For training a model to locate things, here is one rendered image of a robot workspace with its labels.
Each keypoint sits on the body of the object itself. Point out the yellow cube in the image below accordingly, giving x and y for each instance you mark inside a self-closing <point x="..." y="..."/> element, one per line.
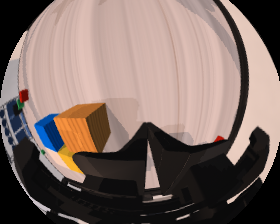
<point x="66" y="156"/>

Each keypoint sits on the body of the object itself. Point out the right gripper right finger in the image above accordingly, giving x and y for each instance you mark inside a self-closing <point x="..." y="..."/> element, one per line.
<point x="172" y="158"/>

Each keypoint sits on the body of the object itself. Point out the green cube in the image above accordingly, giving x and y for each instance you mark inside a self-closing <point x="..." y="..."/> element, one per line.
<point x="20" y="105"/>

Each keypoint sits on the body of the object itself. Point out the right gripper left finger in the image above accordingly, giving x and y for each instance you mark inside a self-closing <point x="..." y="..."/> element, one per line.
<point x="126" y="164"/>

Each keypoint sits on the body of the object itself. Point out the blue cube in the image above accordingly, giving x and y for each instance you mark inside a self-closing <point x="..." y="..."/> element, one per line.
<point x="48" y="133"/>

